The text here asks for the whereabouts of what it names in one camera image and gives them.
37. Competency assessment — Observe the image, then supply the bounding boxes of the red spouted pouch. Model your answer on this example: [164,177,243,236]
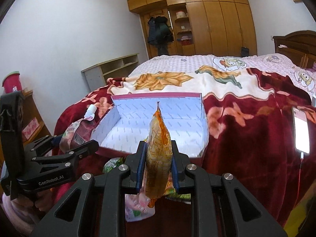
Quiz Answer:
[59,104,97,153]

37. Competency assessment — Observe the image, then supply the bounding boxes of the wooden headboard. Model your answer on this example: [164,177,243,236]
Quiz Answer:
[273,30,316,70]

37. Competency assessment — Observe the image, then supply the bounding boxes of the white cardboard box pink rim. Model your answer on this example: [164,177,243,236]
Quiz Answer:
[90,92,209,158]

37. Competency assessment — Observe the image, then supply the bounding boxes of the wooden wardrobe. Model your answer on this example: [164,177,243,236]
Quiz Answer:
[127,0,257,57]

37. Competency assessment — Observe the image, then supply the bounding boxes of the grey low shelf unit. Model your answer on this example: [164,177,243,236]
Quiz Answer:
[81,54,139,91]

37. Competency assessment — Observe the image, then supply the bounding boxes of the orange noodle snack packet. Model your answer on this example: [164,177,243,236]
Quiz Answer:
[144,103,172,208]

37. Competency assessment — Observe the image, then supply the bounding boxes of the pink container with green lid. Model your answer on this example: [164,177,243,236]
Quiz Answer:
[2,71,23,94]

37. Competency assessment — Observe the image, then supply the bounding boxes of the wooden side shelf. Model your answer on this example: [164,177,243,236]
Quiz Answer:
[22,88,51,147]

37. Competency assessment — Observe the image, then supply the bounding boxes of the dark hanging jacket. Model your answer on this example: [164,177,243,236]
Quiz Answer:
[147,16,174,56]

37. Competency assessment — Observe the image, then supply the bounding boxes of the green snack packet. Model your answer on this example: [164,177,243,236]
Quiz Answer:
[102,157,123,173]

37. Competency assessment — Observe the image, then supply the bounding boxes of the left hand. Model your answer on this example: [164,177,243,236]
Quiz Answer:
[12,190,53,212]

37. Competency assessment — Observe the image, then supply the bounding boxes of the smartphone with lit screen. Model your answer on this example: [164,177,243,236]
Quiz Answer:
[292,107,310,155]

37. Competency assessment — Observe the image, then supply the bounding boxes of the red floral blanket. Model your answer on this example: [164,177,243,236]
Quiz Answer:
[54,65,315,225]

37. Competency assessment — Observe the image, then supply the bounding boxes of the pink white peach pouch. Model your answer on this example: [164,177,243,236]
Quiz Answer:
[125,193,155,222]

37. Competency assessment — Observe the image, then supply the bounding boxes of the pink checkered bed sheet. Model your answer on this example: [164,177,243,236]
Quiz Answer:
[129,53,315,98]

